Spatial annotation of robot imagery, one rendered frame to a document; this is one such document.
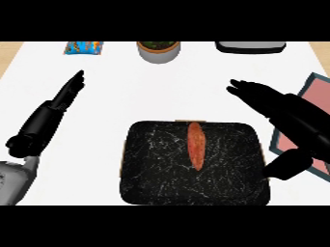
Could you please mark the orange sweet potato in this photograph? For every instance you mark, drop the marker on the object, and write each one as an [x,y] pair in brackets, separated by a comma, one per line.
[197,145]

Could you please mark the blue snack packet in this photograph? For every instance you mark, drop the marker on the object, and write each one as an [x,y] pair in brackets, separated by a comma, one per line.
[83,48]

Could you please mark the grey and black appliance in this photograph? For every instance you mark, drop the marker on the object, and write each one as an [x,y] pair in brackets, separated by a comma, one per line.
[251,47]

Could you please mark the grey pot with plant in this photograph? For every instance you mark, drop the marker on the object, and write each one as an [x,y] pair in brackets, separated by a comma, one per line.
[158,50]

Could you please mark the black marble tray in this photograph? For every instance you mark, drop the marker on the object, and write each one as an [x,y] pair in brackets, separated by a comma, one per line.
[195,164]

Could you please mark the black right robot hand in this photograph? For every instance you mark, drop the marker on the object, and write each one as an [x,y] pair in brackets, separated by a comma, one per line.
[297,119]

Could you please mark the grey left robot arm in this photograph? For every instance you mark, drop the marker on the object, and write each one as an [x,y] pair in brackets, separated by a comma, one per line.
[8,185]

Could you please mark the pink box with teal rim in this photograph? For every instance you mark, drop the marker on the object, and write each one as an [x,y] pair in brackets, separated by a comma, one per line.
[322,106]

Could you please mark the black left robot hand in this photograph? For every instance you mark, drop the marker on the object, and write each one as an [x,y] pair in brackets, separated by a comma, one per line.
[42,122]

